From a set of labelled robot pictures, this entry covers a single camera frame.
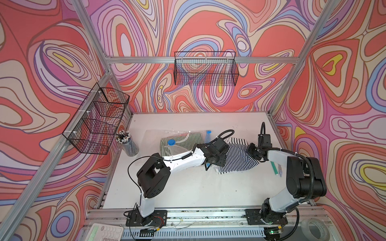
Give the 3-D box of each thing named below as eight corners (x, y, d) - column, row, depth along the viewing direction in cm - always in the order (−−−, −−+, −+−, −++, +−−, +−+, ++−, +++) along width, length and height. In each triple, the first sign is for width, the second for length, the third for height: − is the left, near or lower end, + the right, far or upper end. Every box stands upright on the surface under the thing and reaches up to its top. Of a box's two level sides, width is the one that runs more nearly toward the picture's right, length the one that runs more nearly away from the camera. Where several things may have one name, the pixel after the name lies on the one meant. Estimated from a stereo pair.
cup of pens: (124, 157, 97) (112, 141, 83) (127, 146, 102) (117, 130, 89) (137, 157, 97) (127, 141, 83) (140, 146, 102) (131, 130, 89)
